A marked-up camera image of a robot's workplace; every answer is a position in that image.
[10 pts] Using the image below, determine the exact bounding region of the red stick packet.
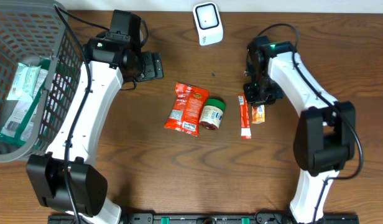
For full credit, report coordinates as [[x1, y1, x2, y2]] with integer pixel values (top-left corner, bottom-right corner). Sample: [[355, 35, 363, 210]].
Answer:
[[238, 95, 252, 139]]

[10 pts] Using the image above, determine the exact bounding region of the grey plastic mesh basket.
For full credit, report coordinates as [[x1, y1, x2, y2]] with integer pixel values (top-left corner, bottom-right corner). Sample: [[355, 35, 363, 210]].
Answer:
[[0, 1, 83, 163]]

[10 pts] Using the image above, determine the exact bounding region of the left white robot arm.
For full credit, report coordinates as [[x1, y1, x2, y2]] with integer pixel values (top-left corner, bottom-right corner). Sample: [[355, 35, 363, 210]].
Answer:
[[26, 37, 164, 223]]

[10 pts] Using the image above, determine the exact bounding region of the white barcode scanner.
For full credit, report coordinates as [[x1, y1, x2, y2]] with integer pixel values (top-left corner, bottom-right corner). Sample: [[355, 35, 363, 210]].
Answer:
[[192, 2, 224, 46]]

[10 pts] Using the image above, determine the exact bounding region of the small orange packet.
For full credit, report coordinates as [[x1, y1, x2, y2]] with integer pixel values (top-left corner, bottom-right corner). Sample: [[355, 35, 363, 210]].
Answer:
[[252, 105, 265, 124]]

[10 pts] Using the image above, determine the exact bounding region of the green lid jar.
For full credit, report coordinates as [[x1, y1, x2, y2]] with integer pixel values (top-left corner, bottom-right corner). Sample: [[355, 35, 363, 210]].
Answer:
[[199, 98, 226, 130]]

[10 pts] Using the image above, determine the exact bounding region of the pale green wipes pack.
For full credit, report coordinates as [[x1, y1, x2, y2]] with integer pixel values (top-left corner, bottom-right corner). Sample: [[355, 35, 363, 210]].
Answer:
[[6, 63, 41, 102]]

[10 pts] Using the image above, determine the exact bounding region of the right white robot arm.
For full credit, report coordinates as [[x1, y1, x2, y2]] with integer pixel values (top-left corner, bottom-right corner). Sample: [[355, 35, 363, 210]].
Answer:
[[243, 35, 356, 223]]

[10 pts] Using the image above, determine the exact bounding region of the green 3M gloves package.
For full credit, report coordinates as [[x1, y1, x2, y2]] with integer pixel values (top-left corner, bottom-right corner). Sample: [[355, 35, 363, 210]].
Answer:
[[0, 58, 50, 146]]

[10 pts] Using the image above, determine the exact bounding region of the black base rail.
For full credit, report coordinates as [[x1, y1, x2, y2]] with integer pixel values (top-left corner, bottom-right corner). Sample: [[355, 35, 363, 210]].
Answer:
[[47, 211, 359, 224]]

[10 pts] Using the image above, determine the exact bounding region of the red snack bag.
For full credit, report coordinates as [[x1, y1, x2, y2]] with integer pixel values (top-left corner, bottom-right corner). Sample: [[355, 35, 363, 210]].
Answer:
[[164, 83, 209, 136]]

